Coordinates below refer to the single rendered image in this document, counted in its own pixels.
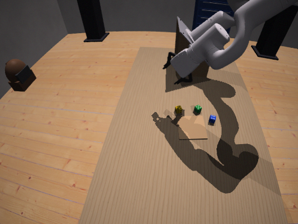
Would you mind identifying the peach square mat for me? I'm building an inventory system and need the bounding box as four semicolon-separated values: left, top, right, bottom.
177;116;208;140

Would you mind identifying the yellow die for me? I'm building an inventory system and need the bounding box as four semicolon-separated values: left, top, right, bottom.
175;105;182;114

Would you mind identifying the green die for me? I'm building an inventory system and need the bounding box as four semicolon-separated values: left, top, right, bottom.
194;105;202;113

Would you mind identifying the blue die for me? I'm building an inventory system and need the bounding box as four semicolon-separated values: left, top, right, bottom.
209;115;216;123

